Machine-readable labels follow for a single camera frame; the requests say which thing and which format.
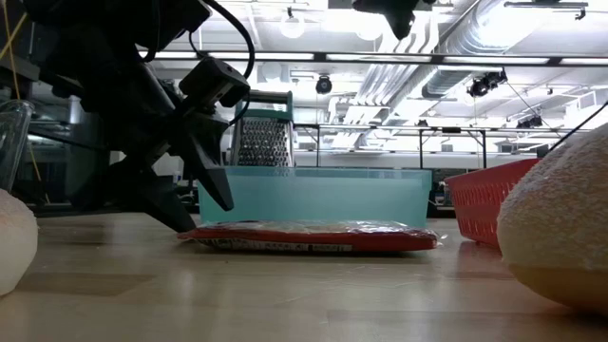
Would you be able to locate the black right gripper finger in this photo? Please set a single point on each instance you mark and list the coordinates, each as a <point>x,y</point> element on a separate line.
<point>399,24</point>

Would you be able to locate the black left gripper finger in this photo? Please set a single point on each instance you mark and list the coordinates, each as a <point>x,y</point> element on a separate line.
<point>209,166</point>
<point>157,199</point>

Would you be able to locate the red popcorn packet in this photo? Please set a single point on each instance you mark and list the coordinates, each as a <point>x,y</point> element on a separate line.
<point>313,236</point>

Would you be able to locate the pink sugared donut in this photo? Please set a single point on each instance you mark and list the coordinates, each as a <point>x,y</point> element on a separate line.
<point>14,242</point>

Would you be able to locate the purple sugared oval bun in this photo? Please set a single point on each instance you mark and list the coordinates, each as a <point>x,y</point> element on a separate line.
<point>560,218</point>

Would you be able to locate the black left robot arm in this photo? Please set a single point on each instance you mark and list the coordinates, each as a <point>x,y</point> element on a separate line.
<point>119,19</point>

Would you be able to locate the linear ceiling light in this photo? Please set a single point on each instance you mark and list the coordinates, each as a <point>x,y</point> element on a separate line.
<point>380,58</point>

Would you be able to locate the teal steel box grater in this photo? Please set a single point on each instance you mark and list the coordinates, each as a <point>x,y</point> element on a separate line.
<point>263,142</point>

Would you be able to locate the teal translucent plastic bin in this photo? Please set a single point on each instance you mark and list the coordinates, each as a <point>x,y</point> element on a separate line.
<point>323,195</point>

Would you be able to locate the clear plastic container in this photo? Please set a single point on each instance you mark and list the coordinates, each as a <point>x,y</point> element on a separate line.
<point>12,138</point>

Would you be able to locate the red plastic mesh basket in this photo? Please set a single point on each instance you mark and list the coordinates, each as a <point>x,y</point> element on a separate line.
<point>480,204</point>

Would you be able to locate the silver ventilation duct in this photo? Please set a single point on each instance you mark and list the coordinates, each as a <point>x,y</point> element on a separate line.
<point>461,43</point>

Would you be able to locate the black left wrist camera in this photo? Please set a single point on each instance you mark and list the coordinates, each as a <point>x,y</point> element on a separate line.
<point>214,83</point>

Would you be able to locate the black aluminium table frame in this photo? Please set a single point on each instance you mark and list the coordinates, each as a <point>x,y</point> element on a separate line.
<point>62,209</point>

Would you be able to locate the black ceiling camera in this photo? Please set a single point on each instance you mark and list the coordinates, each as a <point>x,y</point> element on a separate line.
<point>484,84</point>
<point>324,84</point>

